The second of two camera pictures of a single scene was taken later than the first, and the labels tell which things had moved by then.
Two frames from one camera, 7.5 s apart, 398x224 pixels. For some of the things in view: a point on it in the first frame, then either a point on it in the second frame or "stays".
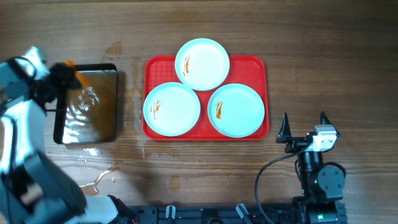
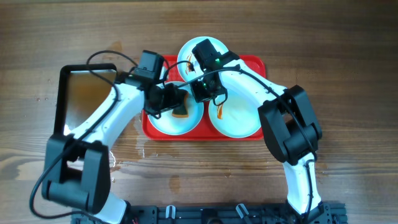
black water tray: (91, 112) stays
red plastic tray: (251, 70) stays
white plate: (236, 110) stays
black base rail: (216, 214) stays
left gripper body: (56, 83) to (168, 96)
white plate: (171, 109) stays
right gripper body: (299, 144) to (204, 90)
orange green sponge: (82, 78) to (182, 111)
